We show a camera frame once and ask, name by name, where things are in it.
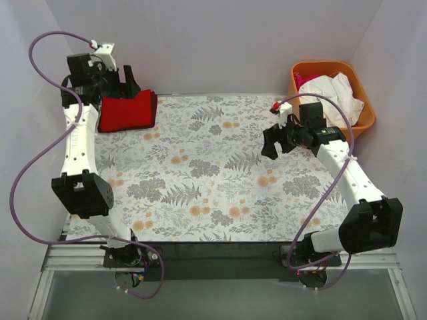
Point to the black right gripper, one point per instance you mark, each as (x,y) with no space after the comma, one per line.
(280,138)

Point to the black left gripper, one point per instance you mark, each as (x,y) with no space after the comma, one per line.
(117,85)

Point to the bright red t shirt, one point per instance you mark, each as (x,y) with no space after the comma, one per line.
(128,111)

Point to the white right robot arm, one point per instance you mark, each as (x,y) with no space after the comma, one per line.
(373,220)

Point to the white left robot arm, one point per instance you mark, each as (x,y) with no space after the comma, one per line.
(80,188)

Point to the folded dark red t shirt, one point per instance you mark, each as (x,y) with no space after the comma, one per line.
(154,110)

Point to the pink garment in basket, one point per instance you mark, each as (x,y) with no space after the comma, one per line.
(300,80)

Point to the floral patterned table mat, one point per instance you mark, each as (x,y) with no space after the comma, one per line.
(199,175)

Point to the cream white t shirt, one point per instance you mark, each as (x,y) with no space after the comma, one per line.
(338,90)

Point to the orange plastic basket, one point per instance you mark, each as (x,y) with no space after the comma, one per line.
(307,69)

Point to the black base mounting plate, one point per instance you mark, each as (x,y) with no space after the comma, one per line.
(205,260)

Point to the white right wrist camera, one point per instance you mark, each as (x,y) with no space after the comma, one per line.
(282,110)

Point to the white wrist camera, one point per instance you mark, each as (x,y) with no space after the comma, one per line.
(105,51)
(282,110)

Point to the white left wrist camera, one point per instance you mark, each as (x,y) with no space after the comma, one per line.
(105,51)

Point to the aluminium frame rail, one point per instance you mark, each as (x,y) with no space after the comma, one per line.
(89,257)

